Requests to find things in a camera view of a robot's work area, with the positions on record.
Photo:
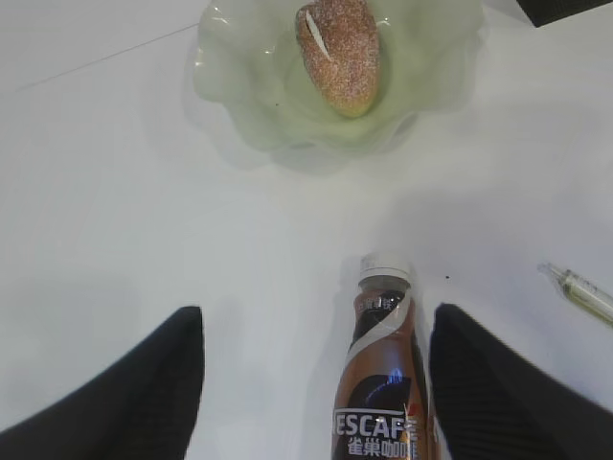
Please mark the bread roll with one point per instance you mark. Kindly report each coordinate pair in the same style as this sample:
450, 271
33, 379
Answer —
340, 49

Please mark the beige pen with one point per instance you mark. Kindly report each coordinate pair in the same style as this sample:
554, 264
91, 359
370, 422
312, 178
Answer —
579, 291

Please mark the Nescafe coffee bottle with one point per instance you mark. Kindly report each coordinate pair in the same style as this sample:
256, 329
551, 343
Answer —
381, 405

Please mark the black pen holder box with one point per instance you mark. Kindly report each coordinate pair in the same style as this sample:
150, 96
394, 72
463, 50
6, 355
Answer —
543, 12

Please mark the green glass wavy plate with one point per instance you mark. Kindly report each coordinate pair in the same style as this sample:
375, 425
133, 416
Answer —
257, 104

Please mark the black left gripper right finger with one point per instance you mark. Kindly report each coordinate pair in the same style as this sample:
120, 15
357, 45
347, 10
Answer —
491, 403

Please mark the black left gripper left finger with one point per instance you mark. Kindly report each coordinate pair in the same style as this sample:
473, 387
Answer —
144, 406

